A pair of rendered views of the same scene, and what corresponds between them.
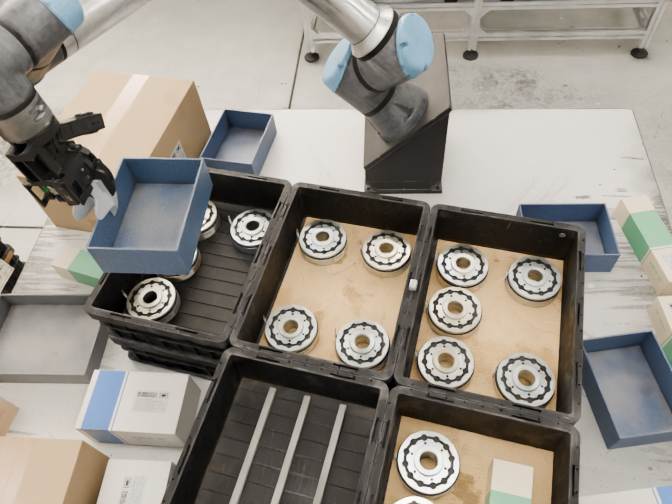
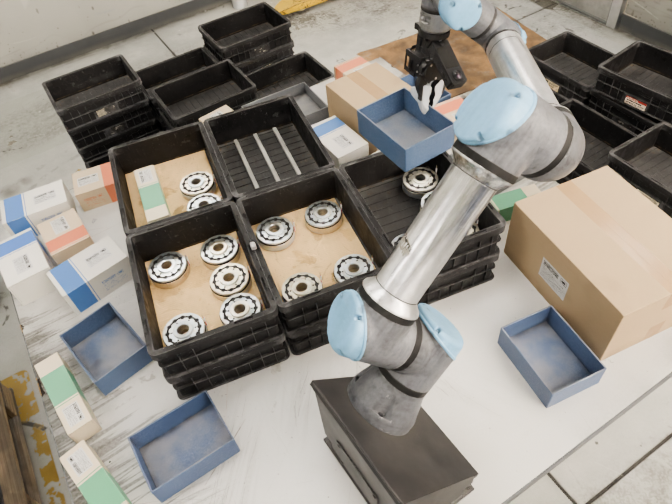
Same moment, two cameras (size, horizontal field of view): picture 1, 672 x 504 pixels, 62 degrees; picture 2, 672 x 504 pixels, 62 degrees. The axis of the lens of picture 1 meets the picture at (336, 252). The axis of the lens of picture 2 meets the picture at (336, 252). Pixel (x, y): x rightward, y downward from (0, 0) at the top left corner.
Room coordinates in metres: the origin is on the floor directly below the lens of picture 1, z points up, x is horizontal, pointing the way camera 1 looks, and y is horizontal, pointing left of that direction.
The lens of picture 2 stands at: (1.40, -0.54, 1.97)
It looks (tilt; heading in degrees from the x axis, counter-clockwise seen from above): 49 degrees down; 143
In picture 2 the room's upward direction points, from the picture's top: 7 degrees counter-clockwise
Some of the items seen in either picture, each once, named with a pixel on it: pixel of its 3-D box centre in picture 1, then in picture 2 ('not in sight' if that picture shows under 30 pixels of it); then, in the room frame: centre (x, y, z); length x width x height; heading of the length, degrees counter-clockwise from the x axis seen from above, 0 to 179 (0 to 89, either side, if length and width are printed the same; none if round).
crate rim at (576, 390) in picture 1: (495, 301); (197, 273); (0.48, -0.28, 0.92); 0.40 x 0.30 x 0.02; 159
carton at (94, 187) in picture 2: not in sight; (101, 185); (-0.25, -0.25, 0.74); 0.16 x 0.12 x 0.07; 70
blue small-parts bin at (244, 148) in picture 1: (239, 144); (549, 354); (1.17, 0.23, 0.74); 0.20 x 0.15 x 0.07; 161
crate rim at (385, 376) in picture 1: (336, 271); (311, 233); (0.59, 0.00, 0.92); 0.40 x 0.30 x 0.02; 159
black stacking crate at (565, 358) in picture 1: (490, 315); (202, 285); (0.48, -0.28, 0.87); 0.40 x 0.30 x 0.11; 159
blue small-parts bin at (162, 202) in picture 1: (154, 213); (405, 128); (0.64, 0.30, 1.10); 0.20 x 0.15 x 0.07; 170
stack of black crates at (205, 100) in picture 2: not in sight; (215, 128); (-0.69, 0.42, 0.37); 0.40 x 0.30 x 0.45; 79
